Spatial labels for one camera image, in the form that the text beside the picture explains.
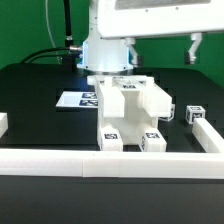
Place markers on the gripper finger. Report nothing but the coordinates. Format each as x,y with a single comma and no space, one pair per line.
136,59
190,56

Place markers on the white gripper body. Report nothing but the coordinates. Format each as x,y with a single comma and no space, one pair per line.
146,18

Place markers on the white chair back frame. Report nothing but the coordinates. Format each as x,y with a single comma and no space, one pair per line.
155,100

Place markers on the white chair seat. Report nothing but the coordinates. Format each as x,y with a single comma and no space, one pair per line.
131,126

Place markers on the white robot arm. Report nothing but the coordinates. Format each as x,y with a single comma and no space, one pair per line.
106,55

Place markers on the white sheet with markers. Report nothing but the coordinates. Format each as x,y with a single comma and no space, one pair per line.
71,99

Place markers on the white U-shaped obstacle fence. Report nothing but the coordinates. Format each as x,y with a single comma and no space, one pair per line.
36,162

